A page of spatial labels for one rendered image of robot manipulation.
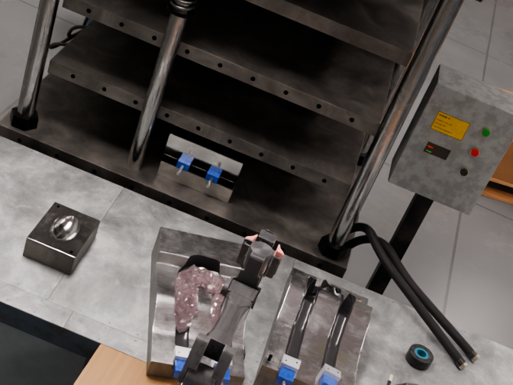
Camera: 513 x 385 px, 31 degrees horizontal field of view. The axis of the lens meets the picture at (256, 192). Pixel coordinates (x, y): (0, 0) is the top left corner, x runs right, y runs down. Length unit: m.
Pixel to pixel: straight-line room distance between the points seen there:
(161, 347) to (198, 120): 0.91
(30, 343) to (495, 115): 1.58
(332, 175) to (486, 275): 2.06
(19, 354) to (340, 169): 1.22
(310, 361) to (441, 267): 2.36
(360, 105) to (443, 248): 2.11
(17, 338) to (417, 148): 1.40
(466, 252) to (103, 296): 2.81
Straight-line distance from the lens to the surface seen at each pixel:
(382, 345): 2.91
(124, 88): 3.14
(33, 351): 2.73
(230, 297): 2.13
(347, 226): 3.09
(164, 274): 2.69
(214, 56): 2.98
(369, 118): 2.97
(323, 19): 2.89
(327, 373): 2.52
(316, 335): 2.68
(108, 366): 2.49
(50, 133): 3.28
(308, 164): 3.09
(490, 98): 3.03
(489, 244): 5.27
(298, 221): 3.26
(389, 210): 5.09
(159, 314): 2.56
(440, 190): 3.13
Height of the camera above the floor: 2.60
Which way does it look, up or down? 33 degrees down
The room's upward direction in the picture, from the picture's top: 22 degrees clockwise
